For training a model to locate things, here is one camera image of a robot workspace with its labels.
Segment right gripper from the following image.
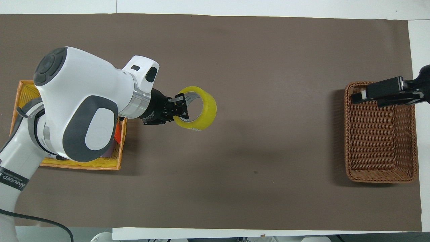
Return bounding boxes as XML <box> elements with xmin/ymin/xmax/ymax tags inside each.
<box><xmin>351</xmin><ymin>65</ymin><xmax>430</xmax><ymax>108</ymax></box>

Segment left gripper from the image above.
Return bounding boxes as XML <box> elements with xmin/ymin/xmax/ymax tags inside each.
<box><xmin>138</xmin><ymin>88</ymin><xmax>187</xmax><ymax>126</ymax></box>

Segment yellow tape roll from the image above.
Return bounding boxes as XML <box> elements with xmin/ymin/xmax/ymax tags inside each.
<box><xmin>173</xmin><ymin>86</ymin><xmax>217</xmax><ymax>131</ymax></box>

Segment brown wicker basket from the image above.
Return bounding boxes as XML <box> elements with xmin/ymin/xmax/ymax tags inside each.
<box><xmin>344</xmin><ymin>81</ymin><xmax>419</xmax><ymax>184</ymax></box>

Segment yellow woven basket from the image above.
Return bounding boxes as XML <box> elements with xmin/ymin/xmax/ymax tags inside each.
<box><xmin>10</xmin><ymin>80</ymin><xmax>128</xmax><ymax>171</ymax></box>

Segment black cable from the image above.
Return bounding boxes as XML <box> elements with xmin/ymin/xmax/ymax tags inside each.
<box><xmin>0</xmin><ymin>208</ymin><xmax>74</xmax><ymax>242</ymax></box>

